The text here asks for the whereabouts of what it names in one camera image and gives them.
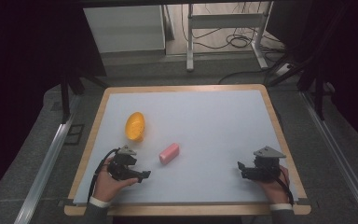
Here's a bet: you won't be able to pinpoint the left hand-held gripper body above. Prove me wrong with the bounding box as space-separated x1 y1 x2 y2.
106 145 143 182

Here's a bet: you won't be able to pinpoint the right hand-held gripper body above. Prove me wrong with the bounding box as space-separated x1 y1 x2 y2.
244 146 287 183

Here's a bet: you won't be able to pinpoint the pink soap bar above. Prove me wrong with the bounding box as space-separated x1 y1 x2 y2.
158 142 181 165

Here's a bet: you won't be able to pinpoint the yellow oval soap dish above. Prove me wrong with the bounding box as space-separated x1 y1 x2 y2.
124 111 146 143

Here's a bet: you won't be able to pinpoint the person's right hand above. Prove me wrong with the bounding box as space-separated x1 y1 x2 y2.
256 165 291 206

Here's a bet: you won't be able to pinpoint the person's left hand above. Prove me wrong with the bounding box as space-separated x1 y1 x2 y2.
92 157 140 203

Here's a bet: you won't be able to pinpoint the black floor plate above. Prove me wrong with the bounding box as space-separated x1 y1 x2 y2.
63 123 86 146

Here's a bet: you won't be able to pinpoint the black metal stand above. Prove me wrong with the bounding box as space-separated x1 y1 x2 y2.
59 66 110 123
266 3 351 121

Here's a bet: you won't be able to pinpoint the white power strip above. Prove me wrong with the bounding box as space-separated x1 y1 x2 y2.
274 63 294 77

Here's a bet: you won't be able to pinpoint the white cabinet panel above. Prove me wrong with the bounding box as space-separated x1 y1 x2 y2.
83 5 167 54

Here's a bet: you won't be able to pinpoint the dark curtain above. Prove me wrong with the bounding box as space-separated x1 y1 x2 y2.
266 0 358 153
0 0 107 209

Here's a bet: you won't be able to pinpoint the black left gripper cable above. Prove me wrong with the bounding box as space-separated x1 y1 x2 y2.
87 147 119 203

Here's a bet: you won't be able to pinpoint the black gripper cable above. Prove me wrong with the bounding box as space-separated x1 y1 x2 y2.
87 147 119 203
274 167 295 207

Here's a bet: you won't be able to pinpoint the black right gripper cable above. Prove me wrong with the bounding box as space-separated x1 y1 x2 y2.
274 167 295 207

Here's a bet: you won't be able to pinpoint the aluminium rail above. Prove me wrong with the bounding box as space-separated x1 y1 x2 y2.
300 91 358 224
13 94 82 224

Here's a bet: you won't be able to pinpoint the black floor cables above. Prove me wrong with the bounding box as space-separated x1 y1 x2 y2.
180 2 288 86

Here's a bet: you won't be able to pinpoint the white metal desk frame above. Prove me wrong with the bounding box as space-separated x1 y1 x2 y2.
186 1 275 73

